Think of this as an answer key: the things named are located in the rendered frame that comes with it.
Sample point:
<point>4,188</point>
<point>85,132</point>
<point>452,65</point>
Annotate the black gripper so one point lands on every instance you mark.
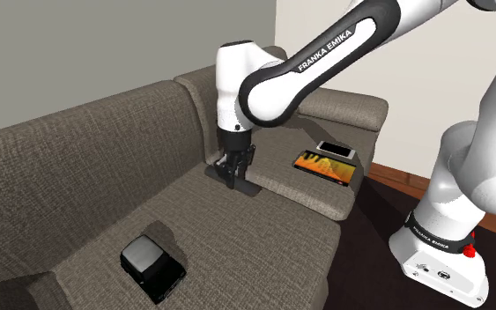
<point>234,140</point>

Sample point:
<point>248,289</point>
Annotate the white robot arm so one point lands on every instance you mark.
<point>273,94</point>

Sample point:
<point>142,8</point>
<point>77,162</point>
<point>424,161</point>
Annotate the black tablet with orange screen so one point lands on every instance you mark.
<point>325,168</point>

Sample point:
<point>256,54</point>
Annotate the white phone with black screen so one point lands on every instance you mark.
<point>336,149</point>

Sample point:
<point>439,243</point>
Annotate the black box with grey top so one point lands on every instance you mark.
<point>155,268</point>

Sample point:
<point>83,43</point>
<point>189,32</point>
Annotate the brown fabric sofa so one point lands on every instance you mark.
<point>101,141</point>

